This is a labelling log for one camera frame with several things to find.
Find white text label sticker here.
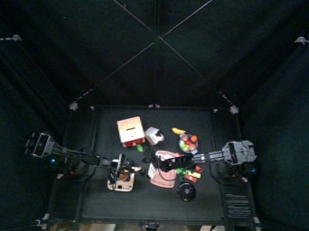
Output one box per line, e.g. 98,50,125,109
225,193,252,219

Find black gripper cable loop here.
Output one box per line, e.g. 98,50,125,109
155,169,179,182

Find yellow toy banana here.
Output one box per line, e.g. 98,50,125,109
171,126,187,135

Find pink white toy tray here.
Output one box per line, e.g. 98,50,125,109
106,172,137,192

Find grey bowl of toy food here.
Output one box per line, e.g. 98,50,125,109
178,133,201,155

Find black round pot lid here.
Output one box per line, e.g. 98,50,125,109
177,181,198,203

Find white grey toy appliance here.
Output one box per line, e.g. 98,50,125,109
143,126,166,146

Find red toy block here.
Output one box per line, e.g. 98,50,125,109
183,174,200,183

